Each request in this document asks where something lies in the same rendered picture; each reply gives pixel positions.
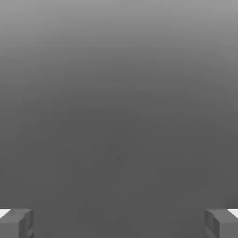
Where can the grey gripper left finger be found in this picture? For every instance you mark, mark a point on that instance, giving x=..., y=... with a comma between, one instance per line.
x=14, y=225

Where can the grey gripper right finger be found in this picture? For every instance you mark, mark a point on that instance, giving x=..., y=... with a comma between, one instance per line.
x=223, y=225

